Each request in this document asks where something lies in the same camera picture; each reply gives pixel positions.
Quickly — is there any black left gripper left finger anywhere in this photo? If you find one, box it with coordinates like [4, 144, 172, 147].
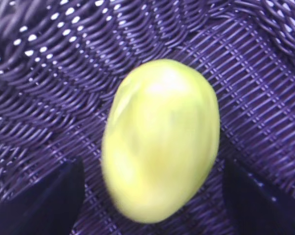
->
[0, 159, 85, 235]

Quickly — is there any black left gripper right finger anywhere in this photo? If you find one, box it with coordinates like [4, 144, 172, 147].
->
[222, 159, 295, 235]

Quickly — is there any yellow-green lemon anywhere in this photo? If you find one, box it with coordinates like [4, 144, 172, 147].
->
[101, 59, 220, 224]

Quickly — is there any black woven basket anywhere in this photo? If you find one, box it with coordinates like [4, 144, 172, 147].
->
[0, 0, 295, 235]

